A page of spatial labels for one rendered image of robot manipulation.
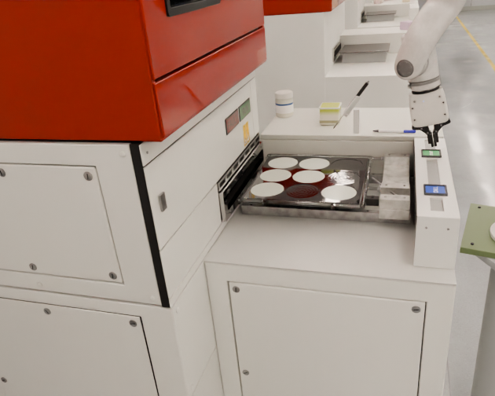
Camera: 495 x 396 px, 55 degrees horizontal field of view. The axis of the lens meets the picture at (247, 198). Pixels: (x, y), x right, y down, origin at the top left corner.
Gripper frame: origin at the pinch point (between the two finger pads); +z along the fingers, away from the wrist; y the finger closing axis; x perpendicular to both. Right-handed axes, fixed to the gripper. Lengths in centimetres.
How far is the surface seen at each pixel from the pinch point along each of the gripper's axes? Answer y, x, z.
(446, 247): -0.3, -40.2, 12.8
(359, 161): -23.7, 7.7, 6.1
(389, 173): -14.5, 3.1, 10.0
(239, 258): -51, -44, 8
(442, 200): 0.3, -31.2, 5.1
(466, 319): 2, 44, 104
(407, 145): -8.3, 14.8, 6.1
